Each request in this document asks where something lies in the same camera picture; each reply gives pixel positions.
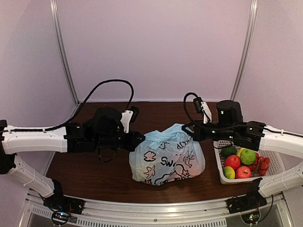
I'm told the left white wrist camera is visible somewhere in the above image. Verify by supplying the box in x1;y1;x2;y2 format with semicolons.
121;106;140;133

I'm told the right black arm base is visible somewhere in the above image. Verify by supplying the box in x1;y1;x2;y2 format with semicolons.
226;177;267;214

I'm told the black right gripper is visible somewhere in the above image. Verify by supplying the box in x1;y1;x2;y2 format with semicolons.
182;119;236;142

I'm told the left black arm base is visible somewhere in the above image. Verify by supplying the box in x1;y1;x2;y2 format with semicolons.
44;179;85;215

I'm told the right black cable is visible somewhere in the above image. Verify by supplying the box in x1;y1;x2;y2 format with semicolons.
184;92;249;138

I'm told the light blue plastic bag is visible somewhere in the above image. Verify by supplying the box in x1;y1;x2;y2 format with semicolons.
129;123;205;186

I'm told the aluminium front rail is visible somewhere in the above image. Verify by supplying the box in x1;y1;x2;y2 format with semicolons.
23;191;288;227

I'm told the small green yellow fruit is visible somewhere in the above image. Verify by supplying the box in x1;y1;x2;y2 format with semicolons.
223;166;235;179

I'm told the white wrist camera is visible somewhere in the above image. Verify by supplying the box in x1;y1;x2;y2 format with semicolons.
121;106;140;133
193;97;212;124

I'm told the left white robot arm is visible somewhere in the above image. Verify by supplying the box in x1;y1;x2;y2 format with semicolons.
0;107;145;210

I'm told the large green apple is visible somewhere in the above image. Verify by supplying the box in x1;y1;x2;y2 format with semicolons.
240;148;256;165

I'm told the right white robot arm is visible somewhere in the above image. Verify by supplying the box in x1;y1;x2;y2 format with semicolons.
182;97;303;209

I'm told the white plastic basket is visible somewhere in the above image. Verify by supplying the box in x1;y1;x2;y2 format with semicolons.
213;140;285;184

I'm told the dark green fruit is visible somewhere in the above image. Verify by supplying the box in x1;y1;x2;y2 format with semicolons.
220;146;237;158

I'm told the red apple front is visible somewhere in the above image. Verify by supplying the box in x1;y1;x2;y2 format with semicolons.
235;166;251;179

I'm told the red apple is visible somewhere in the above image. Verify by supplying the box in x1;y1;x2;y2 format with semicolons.
224;155;241;170
235;166;251;179

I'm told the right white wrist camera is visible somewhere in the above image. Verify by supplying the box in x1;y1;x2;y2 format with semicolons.
193;97;212;124

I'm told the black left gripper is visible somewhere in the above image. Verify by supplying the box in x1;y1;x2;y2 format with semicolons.
94;128;145;152

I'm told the red apple back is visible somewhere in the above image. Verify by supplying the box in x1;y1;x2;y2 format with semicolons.
224;155;241;170

